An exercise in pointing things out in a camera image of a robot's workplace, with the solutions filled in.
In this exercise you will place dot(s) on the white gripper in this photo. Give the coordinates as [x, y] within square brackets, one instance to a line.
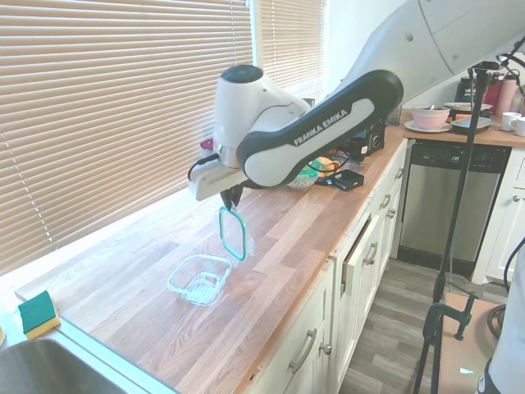
[213, 182]

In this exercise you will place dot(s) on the white cabinet drawer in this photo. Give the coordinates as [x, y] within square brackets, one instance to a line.
[363, 254]

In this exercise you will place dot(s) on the person in grey shirt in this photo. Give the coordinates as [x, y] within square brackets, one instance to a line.
[506, 353]

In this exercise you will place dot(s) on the stainless steel sink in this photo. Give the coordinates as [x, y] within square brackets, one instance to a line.
[45, 369]

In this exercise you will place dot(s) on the narrow beige window blind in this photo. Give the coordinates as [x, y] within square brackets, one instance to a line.
[293, 45]

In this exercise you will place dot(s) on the yellow orange cloth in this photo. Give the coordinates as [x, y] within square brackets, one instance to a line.
[326, 164]

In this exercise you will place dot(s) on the black camera stand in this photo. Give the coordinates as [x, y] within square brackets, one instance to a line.
[455, 209]

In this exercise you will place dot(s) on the small black electronics box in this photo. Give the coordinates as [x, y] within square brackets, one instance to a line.
[348, 180]

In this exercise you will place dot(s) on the red bottle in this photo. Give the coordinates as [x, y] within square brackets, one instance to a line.
[492, 90]

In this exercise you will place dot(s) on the green and yellow sponge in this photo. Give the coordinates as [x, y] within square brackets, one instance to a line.
[39, 314]

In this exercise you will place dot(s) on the white mug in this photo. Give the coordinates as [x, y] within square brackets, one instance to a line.
[512, 122]

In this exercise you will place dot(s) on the wide beige window blind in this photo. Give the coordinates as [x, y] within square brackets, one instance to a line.
[102, 115]

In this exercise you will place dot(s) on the clear lid with teal seal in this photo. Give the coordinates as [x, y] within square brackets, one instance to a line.
[234, 234]

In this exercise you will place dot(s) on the stainless steel dishwasher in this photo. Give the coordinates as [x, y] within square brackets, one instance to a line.
[435, 205]

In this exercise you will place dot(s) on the white plate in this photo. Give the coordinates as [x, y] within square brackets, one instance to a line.
[426, 129]

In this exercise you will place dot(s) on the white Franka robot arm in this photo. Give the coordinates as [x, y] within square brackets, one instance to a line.
[295, 135]

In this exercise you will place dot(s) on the pink bowl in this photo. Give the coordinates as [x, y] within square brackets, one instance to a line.
[430, 118]

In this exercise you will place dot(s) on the pink water bottle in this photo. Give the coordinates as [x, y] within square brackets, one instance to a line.
[506, 94]

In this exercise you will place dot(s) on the clear glass food container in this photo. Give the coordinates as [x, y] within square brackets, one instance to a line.
[201, 283]

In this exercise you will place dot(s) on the black power supply box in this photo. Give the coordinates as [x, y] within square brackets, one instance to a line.
[371, 141]

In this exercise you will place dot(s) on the green clamp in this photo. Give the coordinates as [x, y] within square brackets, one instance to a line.
[463, 316]

